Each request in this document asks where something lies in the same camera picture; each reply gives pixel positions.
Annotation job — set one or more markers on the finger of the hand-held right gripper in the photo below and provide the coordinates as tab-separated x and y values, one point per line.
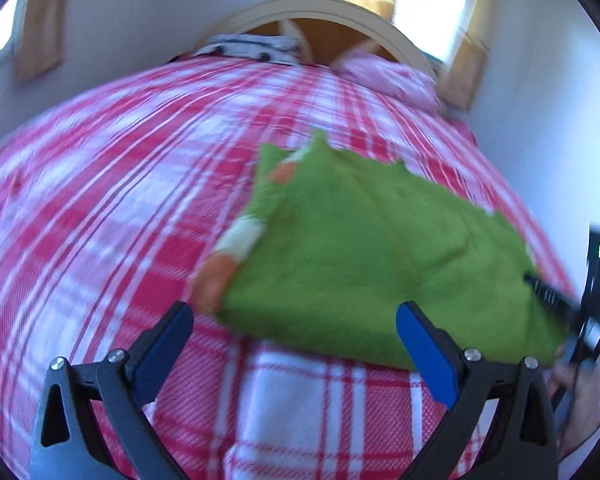
550	296

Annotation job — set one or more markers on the person's right hand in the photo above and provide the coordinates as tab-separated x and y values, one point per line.
577	410

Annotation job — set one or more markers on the yellow side window curtain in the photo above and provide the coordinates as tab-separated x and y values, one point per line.
40	22

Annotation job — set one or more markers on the green orange striped knit sweater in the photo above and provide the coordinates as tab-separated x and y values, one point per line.
375	255

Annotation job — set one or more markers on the white patterned pillow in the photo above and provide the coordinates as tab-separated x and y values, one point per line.
250	47

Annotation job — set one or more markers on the narrow yellow window curtain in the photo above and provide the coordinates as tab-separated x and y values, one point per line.
472	55

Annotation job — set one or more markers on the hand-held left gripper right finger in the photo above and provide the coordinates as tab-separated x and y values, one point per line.
425	347

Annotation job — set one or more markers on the window with white frame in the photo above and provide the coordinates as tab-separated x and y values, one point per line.
432	5

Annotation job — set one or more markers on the red white plaid bedspread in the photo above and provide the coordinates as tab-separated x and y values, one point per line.
130	210

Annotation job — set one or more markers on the pink pillow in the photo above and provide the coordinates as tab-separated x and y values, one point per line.
392	80

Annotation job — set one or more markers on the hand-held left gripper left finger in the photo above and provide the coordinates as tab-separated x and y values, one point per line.
162	347

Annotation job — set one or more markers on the cream wooden headboard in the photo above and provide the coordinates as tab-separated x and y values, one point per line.
325	20

